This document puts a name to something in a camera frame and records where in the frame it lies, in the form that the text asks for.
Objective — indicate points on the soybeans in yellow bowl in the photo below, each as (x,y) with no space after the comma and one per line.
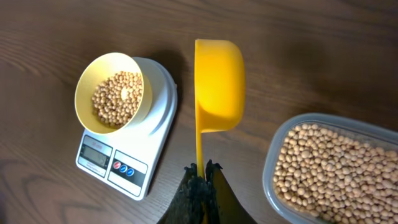
(116,99)

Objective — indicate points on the yellow measuring scoop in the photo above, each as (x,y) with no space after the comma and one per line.
(219,90)

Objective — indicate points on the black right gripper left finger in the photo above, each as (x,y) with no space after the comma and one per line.
(188,203)

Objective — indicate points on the white digital kitchen scale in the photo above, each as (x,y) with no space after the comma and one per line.
(126,160)

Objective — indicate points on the yellow plastic bowl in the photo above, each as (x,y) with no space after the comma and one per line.
(97,71)

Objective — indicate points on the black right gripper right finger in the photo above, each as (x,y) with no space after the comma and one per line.
(222,206)

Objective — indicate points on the clear container of soybeans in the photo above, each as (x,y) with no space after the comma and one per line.
(322,168)

